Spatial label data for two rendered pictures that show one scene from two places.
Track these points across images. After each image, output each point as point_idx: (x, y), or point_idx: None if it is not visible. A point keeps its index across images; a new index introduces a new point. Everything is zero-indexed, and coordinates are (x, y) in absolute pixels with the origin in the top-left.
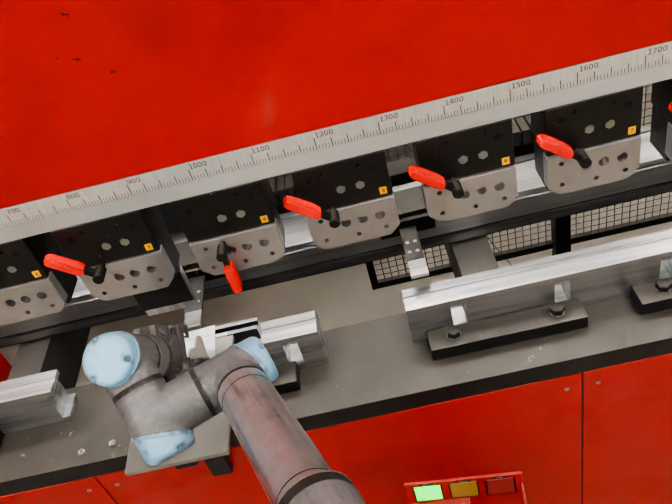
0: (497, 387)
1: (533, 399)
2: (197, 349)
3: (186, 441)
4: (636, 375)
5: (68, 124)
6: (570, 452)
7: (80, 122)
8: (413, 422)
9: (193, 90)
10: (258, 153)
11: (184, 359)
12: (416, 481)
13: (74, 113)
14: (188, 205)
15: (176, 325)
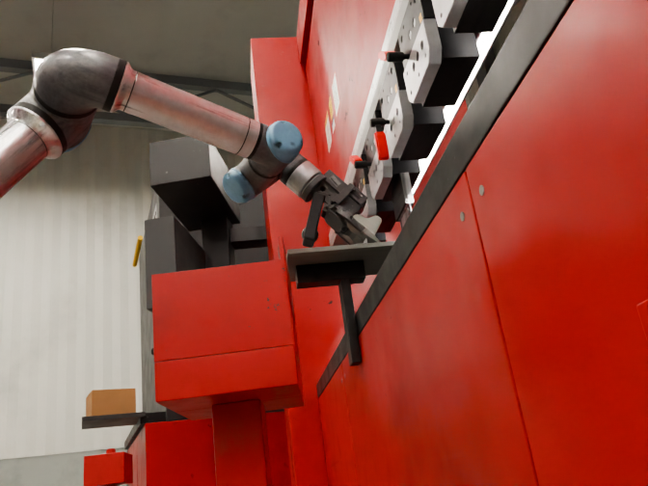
0: (422, 223)
1: (447, 249)
2: (365, 220)
3: (231, 174)
4: (512, 155)
5: (362, 59)
6: (515, 440)
7: (363, 54)
8: (400, 302)
9: (375, 2)
10: (390, 30)
11: (333, 202)
12: (422, 453)
13: (362, 49)
14: (381, 94)
15: (349, 183)
